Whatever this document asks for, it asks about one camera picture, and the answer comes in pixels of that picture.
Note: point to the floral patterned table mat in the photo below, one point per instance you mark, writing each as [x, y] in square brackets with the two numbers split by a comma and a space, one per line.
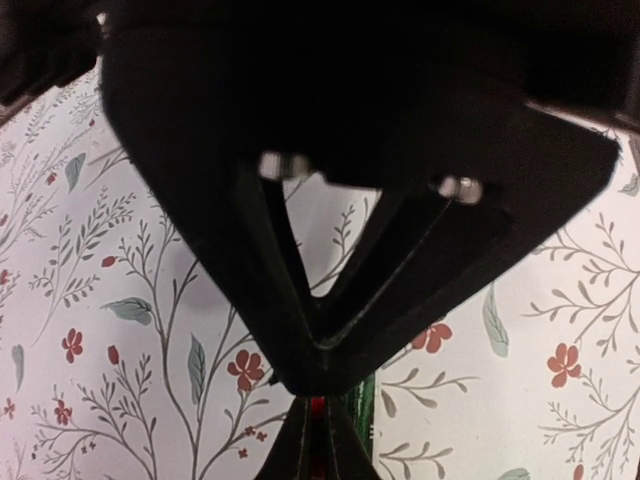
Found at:
[120, 359]

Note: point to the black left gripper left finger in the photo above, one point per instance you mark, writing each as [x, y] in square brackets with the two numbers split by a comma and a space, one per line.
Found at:
[289, 457]

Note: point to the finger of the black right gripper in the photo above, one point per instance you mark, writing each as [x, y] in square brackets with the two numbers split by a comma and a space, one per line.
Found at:
[469, 184]

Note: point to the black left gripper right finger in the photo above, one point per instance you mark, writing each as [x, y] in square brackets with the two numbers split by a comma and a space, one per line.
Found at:
[344, 456]

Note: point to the red battery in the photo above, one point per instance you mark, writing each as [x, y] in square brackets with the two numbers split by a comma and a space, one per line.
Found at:
[317, 442]

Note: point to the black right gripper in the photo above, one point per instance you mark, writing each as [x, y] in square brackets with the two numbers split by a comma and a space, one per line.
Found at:
[577, 56]

